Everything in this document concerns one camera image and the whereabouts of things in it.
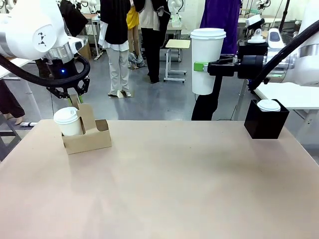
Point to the tall white paper cup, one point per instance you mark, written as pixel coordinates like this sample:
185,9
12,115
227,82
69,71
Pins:
207,47

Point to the person in purple sweater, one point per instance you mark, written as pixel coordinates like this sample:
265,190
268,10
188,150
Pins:
229,22

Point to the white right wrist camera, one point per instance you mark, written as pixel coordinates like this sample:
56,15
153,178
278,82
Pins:
256,27

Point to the black vertical pole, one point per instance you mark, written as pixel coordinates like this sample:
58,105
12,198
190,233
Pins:
286,12

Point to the person in black top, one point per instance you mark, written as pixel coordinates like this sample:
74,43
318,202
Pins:
117,37

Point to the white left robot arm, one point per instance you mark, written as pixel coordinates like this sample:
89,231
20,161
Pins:
30,30

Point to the person in beige vest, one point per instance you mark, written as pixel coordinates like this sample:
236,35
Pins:
154,37

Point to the black hanging cloth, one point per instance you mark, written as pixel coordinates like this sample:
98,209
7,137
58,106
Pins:
74,17

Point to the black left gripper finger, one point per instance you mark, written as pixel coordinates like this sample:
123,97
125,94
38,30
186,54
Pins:
83,85
61,94

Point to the brown cardboard cup carrier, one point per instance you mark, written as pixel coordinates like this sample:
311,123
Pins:
87,139

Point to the large white table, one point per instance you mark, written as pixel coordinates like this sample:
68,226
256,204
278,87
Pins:
289,95

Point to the black square box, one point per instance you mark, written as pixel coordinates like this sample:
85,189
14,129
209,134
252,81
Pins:
266,124

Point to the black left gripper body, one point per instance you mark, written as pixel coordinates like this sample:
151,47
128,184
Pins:
62,71

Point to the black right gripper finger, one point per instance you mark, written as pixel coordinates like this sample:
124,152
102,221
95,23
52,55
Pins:
228,59
216,67

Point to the small white paper cup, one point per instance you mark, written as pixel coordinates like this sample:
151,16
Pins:
67,122

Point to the small beige side table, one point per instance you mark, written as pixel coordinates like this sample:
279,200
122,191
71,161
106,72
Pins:
177,49

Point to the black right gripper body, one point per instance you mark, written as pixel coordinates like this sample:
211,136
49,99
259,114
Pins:
250,66

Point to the brown cardboard box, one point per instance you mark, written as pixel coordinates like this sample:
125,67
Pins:
86,49

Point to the person in yellow top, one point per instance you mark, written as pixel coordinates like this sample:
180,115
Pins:
132,27

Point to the white cup with lid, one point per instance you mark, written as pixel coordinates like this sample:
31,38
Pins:
269,105

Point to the person in dark red trousers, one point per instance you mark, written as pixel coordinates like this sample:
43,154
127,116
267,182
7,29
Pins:
10,102

